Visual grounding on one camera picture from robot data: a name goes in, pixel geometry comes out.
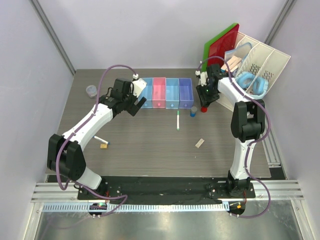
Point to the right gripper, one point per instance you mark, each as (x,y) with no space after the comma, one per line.
(204,98)

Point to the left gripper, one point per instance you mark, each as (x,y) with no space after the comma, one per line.
(134,99)

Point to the red glue bottle black cap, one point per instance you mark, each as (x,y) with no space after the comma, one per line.
(204,109)

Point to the light blue drawer box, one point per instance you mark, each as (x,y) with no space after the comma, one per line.
(172,93)
(147,93)

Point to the purple drawer box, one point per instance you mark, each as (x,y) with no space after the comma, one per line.
(186,98)

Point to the blue glue bottle grey cap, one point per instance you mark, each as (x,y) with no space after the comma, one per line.
(193,111)

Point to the pink drawer box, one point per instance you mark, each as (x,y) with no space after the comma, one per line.
(159,92)

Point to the green capped white marker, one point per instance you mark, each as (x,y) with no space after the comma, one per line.
(178,120)

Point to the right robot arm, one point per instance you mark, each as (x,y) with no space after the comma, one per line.
(247,125)

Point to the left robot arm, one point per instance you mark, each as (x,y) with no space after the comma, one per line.
(65,152)

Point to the blue headphones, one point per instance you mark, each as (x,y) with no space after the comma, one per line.
(259,84)

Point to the red blue book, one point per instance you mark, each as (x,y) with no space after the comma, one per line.
(234,63)

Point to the blue capped white marker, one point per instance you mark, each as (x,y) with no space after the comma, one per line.
(101,140)

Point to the beige eraser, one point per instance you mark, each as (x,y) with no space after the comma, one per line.
(199,143)

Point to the green board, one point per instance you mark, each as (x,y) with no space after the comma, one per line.
(208,47)

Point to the small yellow eraser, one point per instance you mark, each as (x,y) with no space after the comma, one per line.
(103,146)

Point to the blue rimmed clear folder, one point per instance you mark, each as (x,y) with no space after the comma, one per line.
(241,52)

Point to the red board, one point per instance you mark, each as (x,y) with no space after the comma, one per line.
(222,47)

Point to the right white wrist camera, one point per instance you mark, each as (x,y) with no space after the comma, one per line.
(202,77)

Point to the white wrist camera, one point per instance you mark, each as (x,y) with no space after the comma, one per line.
(138,86)
(202,77)

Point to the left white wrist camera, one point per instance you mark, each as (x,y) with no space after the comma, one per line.
(138,86)

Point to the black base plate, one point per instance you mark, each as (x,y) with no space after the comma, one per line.
(147,190)

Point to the perforated cable duct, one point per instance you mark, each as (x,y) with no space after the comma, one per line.
(93,207)

